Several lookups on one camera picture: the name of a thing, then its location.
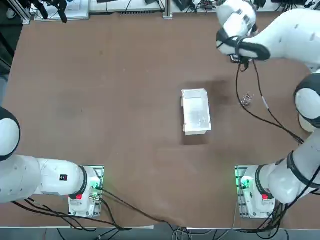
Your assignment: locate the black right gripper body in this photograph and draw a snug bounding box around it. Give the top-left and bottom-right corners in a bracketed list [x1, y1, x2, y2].
[229, 53, 251, 72]

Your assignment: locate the small clear measuring cup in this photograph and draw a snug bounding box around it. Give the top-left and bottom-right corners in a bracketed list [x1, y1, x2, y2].
[241, 91, 254, 107]

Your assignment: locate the white rectangular bin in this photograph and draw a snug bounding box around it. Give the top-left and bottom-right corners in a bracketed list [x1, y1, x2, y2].
[180, 87, 213, 137]

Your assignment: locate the white sheet board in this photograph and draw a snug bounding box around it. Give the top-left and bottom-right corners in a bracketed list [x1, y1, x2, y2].
[34, 0, 90, 21]

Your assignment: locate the aluminium camera post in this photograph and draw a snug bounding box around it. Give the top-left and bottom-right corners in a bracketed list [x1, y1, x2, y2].
[163, 0, 174, 19]

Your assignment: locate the black cable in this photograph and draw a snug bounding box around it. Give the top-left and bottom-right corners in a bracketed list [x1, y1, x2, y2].
[251, 58, 305, 145]
[9, 197, 132, 231]
[234, 62, 304, 146]
[99, 188, 181, 230]

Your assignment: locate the black tripod stand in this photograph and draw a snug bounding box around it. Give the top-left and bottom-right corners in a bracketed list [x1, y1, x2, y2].
[29, 0, 69, 25]

